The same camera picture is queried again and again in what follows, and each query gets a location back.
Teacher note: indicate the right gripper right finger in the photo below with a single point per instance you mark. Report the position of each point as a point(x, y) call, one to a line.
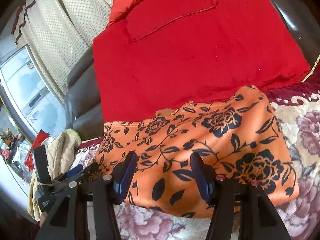
point(217, 191)

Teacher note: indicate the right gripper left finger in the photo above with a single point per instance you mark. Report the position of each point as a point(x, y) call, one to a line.
point(111, 190)

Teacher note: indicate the orange black floral garment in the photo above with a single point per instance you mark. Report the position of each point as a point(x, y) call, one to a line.
point(240, 138)

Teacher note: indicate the beige quilted jacket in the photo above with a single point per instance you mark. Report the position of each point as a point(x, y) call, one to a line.
point(60, 153)

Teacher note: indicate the red paper decoration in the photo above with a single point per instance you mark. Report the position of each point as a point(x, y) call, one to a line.
point(41, 136)

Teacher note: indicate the cluttered side shelf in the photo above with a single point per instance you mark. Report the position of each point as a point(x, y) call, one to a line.
point(14, 150)

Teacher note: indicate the floral maroon bed blanket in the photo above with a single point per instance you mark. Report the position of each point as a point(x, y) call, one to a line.
point(297, 111)

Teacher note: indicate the red folded blanket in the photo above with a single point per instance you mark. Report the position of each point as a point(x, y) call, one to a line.
point(165, 53)

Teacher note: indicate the cream dotted curtain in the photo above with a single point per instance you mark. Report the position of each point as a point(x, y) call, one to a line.
point(58, 33)

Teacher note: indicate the window with metal frame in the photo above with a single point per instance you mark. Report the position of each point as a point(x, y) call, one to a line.
point(31, 103)

